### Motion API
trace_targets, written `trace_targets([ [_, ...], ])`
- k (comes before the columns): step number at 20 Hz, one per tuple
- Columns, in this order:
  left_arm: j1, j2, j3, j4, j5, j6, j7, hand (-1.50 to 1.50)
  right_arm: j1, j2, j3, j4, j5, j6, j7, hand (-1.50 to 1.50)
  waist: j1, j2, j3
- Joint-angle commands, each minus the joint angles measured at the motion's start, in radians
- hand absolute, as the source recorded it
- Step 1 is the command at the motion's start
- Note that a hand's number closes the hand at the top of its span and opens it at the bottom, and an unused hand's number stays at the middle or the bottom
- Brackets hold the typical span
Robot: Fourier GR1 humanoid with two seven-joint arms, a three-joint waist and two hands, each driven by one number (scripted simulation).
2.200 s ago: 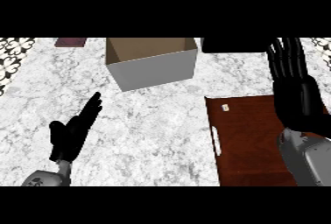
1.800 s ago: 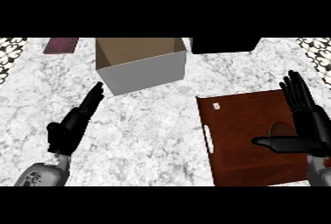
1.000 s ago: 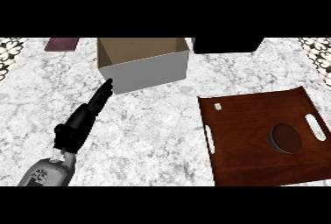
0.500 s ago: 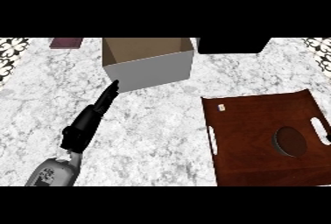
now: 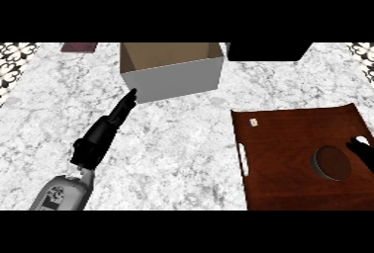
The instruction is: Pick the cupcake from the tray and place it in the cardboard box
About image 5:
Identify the dark red flat object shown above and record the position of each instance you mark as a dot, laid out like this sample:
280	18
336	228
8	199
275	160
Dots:
79	47

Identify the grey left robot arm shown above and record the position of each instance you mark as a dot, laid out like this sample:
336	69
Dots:
62	192

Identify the brown wooden tray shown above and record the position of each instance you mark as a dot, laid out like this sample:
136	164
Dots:
305	158

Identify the open cardboard box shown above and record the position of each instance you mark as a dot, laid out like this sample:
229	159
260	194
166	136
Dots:
170	70

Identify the black appliance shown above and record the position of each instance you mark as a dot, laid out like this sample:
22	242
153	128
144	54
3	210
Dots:
268	51

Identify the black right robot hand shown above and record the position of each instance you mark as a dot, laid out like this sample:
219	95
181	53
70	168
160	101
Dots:
364	154

